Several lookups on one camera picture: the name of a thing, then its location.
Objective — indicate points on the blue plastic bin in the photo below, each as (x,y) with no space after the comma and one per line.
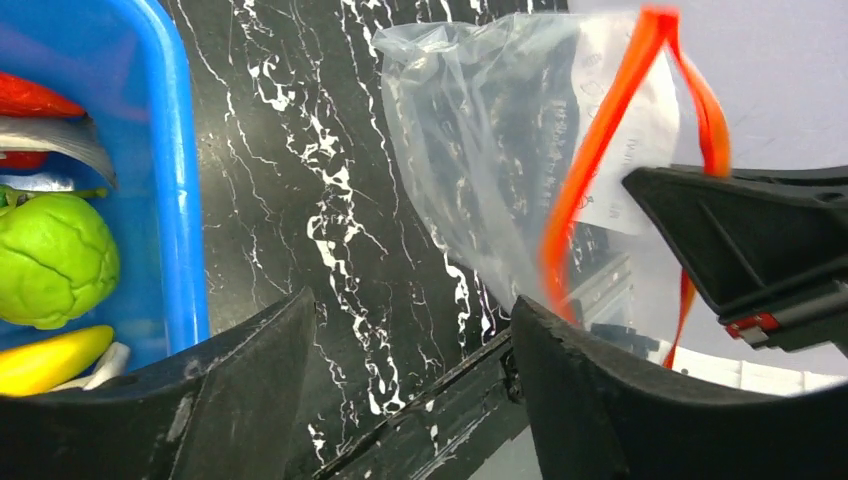
(125,63)

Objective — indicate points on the clear orange zip bag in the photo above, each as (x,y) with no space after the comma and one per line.
(513,139)

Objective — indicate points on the white toy radish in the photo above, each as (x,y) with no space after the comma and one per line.
(111,364)

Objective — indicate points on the orange toy carrot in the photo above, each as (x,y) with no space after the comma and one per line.
(24,98)

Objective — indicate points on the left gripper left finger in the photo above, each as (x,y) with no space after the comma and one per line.
(222,409)

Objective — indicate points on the green toy cabbage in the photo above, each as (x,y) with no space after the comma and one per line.
(59,260)

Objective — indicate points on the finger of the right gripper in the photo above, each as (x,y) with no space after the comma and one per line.
(766,249)

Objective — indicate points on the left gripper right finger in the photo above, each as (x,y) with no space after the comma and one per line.
(598,412)

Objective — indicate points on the red toy chili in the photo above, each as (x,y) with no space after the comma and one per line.
(23,160)

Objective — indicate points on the yellow toy banana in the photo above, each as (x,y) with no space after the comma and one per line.
(38,367)

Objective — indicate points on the grey toy fish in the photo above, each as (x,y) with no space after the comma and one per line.
(76,139)

